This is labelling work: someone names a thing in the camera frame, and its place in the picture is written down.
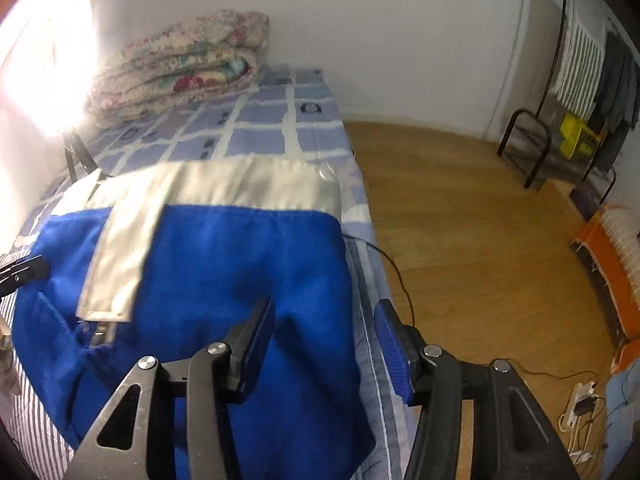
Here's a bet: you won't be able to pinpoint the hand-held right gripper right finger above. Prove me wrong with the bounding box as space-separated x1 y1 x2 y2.
372 299 581 480

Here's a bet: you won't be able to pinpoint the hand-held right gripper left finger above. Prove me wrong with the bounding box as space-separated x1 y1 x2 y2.
65 296 277 480

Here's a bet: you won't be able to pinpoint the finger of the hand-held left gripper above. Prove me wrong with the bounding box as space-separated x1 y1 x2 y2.
0 254 52 298

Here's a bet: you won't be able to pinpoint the beige and blue work jacket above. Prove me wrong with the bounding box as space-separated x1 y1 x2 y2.
11 154 377 480

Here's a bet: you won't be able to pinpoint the black clothes rack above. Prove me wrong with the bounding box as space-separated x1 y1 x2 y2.
496 0 618 206

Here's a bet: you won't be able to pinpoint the dark hanging clothes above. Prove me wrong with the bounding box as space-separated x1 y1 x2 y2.
587 30 640 171

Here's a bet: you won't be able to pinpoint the black tripod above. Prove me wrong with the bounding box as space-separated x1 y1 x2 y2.
57 127 108 183

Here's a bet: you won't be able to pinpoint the bed with blue patterned sheet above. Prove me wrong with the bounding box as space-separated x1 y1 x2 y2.
0 240 421 480

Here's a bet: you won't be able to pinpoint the white power strip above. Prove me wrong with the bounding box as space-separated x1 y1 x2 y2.
559 381 598 431

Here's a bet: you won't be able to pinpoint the blue checked bed sheet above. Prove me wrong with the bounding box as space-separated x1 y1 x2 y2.
17 65 373 241

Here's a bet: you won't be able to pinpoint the orange covered bench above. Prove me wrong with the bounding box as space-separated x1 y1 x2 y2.
570 204 640 373

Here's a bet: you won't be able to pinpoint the blue floor mat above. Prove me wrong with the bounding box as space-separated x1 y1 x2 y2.
602 367 640 480

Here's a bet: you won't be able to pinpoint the folded floral quilt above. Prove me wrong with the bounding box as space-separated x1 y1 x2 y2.
82 8 271 128

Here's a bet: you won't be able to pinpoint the yellow box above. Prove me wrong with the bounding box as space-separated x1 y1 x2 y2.
559 112 601 161

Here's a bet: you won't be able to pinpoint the green striped towel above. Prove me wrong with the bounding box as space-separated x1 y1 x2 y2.
555 0 608 116

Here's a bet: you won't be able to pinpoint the black cable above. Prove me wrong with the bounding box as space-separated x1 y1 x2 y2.
342 235 601 378

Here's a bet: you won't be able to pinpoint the ring light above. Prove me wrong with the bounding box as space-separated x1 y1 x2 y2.
0 0 101 131

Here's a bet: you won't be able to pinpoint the white wall conduit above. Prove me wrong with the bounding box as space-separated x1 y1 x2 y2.
482 0 531 141

